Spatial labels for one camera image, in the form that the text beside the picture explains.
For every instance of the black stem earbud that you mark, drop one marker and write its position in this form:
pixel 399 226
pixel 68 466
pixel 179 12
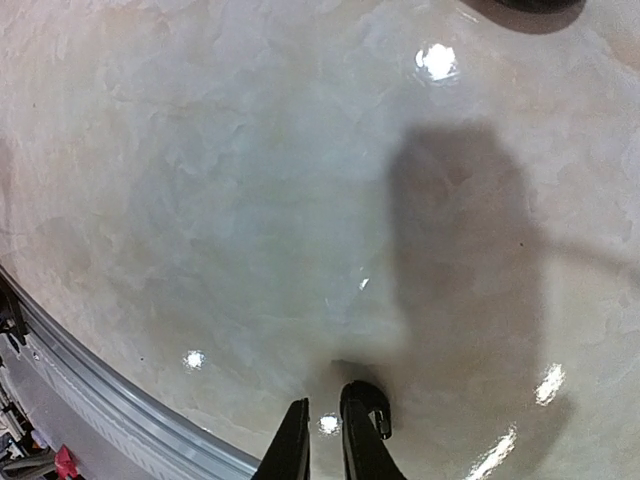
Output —
pixel 375 402

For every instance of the aluminium front rail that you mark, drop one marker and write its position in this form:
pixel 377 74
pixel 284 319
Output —
pixel 158 440

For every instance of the black earbud charging case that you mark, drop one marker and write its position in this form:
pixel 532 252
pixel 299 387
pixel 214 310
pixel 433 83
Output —
pixel 539 6

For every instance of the red fabric pouch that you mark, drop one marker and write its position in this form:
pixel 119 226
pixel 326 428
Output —
pixel 65 465

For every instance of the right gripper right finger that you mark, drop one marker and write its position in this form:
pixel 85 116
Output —
pixel 364 453

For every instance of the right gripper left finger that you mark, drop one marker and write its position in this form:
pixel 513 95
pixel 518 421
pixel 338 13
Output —
pixel 288 455

